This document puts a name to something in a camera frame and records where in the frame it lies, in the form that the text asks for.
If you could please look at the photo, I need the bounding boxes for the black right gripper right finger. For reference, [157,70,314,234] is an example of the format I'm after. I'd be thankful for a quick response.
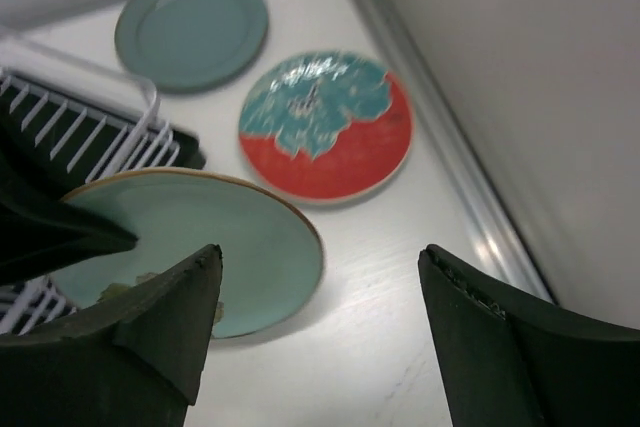
[418,244,639,426]

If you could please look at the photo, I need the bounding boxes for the black drip tray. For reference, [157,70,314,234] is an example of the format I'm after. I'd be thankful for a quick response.
[0,69,207,298]

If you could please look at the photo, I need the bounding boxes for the white wire dish rack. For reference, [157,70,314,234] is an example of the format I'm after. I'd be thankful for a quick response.
[1,30,179,335]

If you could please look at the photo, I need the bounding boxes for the green plate with flower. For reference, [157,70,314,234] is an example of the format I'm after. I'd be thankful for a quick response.
[52,168,325,339]

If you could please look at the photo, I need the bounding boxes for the plain teal plate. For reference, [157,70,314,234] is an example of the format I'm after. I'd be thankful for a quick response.
[114,0,269,94]

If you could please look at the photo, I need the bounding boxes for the red and teal plate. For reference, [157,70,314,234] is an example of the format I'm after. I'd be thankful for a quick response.
[237,50,414,204]

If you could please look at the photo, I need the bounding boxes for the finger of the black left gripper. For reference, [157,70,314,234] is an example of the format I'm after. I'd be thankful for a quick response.
[1,146,138,285]

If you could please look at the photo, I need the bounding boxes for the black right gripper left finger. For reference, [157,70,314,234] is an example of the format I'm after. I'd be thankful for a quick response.
[1,245,222,426]

